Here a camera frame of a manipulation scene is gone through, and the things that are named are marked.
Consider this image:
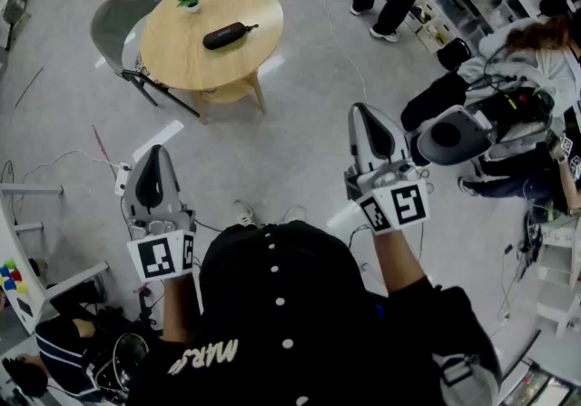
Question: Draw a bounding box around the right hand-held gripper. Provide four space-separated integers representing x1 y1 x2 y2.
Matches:
343 103 431 236

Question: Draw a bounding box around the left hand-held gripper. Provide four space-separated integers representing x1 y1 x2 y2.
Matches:
124 144 197 282

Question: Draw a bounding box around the black zippered case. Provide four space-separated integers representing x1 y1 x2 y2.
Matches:
202 21 260 51

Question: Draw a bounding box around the person's right forearm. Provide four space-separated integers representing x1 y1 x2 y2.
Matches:
372 222 430 294

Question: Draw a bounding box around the person's left forearm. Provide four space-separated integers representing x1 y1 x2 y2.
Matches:
161 274 203 344

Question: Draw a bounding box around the white power strip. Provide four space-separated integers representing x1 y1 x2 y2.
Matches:
113 162 133 196

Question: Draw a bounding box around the person's left white shoe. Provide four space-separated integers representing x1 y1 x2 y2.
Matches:
232 200 258 228

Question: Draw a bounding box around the black round bin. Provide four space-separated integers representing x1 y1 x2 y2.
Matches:
438 37 473 70

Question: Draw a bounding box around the white storage box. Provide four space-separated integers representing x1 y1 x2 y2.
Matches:
419 15 455 54
403 0 437 33

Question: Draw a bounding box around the white desk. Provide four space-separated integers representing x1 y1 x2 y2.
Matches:
0 183 110 335

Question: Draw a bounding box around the round wooden table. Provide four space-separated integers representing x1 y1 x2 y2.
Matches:
139 0 285 124

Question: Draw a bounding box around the colourful puzzle cube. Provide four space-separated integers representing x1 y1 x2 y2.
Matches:
0 258 28 296

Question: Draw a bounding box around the grey shell chair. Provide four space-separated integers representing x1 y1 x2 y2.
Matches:
89 0 201 118

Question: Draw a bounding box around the person's black buttoned jacket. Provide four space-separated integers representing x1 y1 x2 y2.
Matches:
129 220 503 406

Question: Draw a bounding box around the glass window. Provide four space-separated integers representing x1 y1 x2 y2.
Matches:
498 358 581 406

